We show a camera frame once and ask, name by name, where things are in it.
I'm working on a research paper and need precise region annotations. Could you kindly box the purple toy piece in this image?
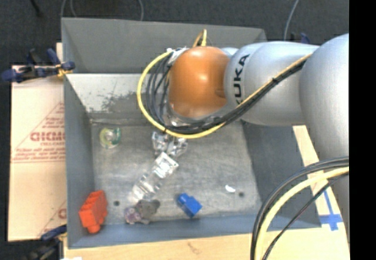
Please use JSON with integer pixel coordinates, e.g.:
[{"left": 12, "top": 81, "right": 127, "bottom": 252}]
[{"left": 123, "top": 206, "right": 142, "bottom": 225}]

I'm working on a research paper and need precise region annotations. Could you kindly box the grey metal bin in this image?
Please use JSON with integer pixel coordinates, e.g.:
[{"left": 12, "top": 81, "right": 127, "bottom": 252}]
[{"left": 61, "top": 16, "right": 323, "bottom": 249}]

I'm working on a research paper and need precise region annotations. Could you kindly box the red toy brick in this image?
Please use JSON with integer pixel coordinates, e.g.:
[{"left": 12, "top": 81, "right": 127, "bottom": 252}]
[{"left": 78, "top": 189, "right": 109, "bottom": 235}]

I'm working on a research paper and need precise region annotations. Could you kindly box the green and yellow clear ring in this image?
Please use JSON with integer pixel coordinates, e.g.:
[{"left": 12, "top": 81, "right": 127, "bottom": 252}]
[{"left": 99, "top": 126, "right": 122, "bottom": 149}]

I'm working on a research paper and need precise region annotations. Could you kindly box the brown cardboard board, red print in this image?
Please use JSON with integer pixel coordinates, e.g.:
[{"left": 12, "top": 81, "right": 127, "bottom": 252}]
[{"left": 7, "top": 42, "right": 68, "bottom": 242}]

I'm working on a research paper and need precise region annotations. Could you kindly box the blue toy brick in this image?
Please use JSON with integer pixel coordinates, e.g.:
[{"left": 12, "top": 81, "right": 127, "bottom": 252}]
[{"left": 176, "top": 192, "right": 203, "bottom": 219}]

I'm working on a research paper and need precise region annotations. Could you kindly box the grey toy animal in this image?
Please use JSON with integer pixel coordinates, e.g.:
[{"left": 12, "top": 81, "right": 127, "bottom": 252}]
[{"left": 136, "top": 199, "right": 162, "bottom": 225}]

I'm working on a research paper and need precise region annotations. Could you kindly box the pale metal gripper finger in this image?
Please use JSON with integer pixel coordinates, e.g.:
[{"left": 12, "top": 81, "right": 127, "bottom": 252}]
[{"left": 130, "top": 151, "right": 180, "bottom": 204}]

